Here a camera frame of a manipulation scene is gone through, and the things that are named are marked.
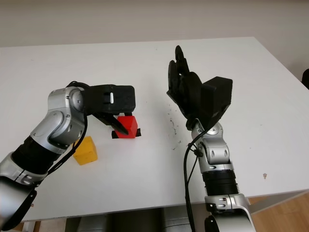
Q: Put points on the black round object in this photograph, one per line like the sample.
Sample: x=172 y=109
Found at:
x=306 y=78

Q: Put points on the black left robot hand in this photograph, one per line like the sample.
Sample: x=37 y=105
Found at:
x=108 y=119

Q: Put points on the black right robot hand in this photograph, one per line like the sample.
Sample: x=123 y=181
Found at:
x=188 y=91

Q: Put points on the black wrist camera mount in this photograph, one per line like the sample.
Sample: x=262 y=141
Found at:
x=120 y=96
x=217 y=96

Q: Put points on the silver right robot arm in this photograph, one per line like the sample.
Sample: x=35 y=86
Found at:
x=217 y=149

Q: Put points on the black tape strip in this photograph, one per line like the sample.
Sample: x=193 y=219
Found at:
x=138 y=133

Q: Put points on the red wooden block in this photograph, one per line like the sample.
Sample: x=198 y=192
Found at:
x=130 y=125

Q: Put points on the yellow wooden block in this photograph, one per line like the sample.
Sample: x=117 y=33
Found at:
x=87 y=152

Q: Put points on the grey right robot leg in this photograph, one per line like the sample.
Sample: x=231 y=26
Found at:
x=176 y=220

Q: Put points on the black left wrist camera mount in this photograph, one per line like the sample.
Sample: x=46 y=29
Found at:
x=120 y=96

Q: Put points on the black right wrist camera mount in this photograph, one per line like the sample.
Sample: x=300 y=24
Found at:
x=217 y=96

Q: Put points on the grey left robot leg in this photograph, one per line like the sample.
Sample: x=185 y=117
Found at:
x=93 y=223

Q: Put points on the grey robot leg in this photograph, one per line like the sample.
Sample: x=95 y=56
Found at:
x=176 y=220
x=93 y=223

